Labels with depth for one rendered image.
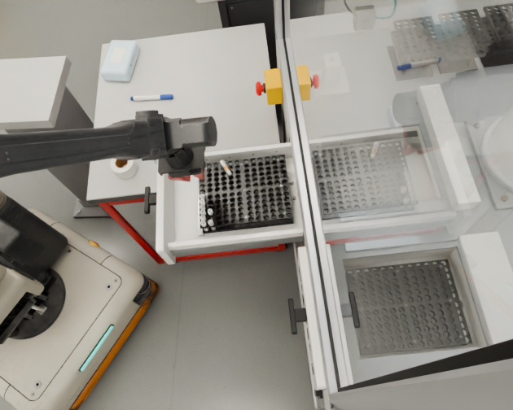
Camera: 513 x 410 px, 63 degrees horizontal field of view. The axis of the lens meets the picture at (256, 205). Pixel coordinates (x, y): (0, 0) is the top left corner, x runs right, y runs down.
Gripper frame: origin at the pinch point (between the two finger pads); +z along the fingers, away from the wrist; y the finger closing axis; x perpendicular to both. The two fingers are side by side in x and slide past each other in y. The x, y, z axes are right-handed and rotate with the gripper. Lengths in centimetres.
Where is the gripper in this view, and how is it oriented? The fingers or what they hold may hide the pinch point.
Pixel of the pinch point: (195, 176)
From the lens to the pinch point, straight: 97.9
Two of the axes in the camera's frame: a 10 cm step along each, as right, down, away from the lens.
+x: -0.4, -9.0, 4.2
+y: 9.8, -1.3, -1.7
